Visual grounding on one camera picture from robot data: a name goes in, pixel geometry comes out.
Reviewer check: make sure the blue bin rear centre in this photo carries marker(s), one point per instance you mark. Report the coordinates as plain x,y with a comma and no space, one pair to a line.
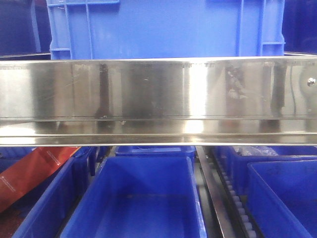
187,151

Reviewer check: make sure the blue bin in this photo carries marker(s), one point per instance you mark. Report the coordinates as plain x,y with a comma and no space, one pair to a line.
282,198
140,197
187,151
235,166
41,212

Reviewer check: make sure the blue bin rear right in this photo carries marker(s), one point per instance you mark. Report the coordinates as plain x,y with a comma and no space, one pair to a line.
235,166

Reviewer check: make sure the stainless steel shelf beam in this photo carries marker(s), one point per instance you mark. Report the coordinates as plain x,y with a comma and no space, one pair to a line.
194,101

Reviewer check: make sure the large blue crate upper shelf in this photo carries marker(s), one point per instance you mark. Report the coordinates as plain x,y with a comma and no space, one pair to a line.
146,29

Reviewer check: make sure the blue bin left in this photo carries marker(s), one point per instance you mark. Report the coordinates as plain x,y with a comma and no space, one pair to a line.
41,212

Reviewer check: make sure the clear plastic bag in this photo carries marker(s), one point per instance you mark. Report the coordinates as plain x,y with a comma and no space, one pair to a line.
255,151

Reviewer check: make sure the red foil bag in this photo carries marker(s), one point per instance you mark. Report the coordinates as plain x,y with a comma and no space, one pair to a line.
30,171

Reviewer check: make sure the roller track rail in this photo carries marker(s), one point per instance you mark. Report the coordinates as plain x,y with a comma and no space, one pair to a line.
224,213

